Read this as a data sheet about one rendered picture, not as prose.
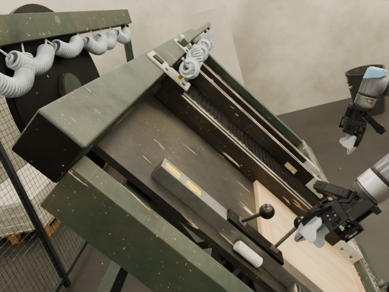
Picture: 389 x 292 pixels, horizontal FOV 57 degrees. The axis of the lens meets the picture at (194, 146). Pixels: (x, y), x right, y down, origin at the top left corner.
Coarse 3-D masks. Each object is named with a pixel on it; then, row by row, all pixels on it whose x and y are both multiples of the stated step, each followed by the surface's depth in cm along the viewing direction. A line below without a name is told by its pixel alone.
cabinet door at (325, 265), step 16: (256, 192) 131; (256, 208) 122; (288, 208) 143; (272, 224) 118; (288, 224) 130; (272, 240) 108; (288, 240) 118; (304, 240) 129; (288, 256) 109; (304, 256) 118; (320, 256) 129; (336, 256) 142; (304, 272) 109; (320, 272) 118; (336, 272) 129; (352, 272) 141; (320, 288) 108; (336, 288) 118; (352, 288) 129
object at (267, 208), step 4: (264, 204) 86; (268, 204) 86; (260, 208) 86; (264, 208) 85; (268, 208) 85; (272, 208) 85; (260, 212) 85; (264, 212) 85; (268, 212) 84; (272, 212) 85; (252, 216) 90; (256, 216) 89; (260, 216) 86; (264, 216) 85; (268, 216) 85; (272, 216) 85; (240, 220) 93; (244, 220) 92; (248, 220) 91; (244, 224) 93
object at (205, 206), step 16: (160, 176) 89; (176, 176) 89; (176, 192) 90; (192, 192) 90; (192, 208) 91; (208, 208) 91; (224, 208) 96; (224, 224) 92; (272, 272) 96; (288, 272) 95; (304, 288) 97
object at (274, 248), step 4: (300, 216) 94; (296, 220) 93; (300, 220) 92; (296, 224) 93; (292, 228) 94; (296, 228) 93; (288, 232) 95; (292, 232) 94; (284, 236) 95; (288, 236) 95; (280, 240) 95; (284, 240) 95; (272, 244) 96; (276, 244) 95; (272, 248) 95; (276, 248) 96; (276, 252) 95
